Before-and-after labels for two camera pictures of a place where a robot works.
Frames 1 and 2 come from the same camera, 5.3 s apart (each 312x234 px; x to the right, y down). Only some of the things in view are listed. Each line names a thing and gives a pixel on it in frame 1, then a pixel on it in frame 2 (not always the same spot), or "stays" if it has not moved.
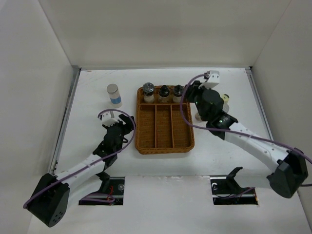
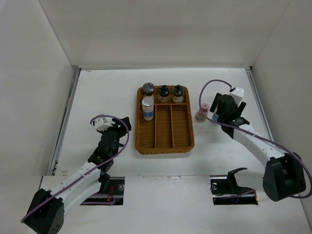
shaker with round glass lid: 148,88 stays
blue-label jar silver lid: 115,96 → 147,105
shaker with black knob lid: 164,94 stays
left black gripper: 127,126 stays
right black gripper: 193,89 → 240,108
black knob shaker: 178,90 stays
